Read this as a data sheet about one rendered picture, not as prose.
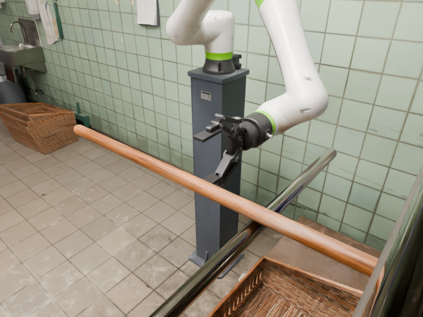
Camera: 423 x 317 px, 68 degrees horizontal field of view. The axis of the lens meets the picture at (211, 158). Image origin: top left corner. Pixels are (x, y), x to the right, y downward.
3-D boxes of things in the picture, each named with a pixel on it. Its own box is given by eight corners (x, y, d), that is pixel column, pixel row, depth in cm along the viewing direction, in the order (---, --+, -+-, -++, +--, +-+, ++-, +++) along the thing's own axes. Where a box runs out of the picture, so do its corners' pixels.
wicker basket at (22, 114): (36, 142, 303) (27, 115, 289) (4, 129, 329) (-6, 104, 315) (77, 124, 339) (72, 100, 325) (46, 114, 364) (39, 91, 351)
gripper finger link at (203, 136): (221, 132, 74) (221, 129, 74) (203, 143, 69) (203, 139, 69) (211, 128, 76) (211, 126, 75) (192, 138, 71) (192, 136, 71)
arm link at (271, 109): (276, 133, 106) (260, 104, 105) (307, 119, 96) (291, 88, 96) (253, 149, 96) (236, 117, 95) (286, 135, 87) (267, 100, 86)
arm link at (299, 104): (273, 20, 101) (250, 12, 93) (303, -3, 92) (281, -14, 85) (306, 126, 95) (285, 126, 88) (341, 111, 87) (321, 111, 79)
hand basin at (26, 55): (55, 99, 390) (34, 19, 344) (26, 107, 366) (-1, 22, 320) (38, 92, 416) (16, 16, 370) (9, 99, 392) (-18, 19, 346)
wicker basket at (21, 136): (38, 158, 312) (30, 133, 298) (9, 144, 339) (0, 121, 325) (80, 140, 347) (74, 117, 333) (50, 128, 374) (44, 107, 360)
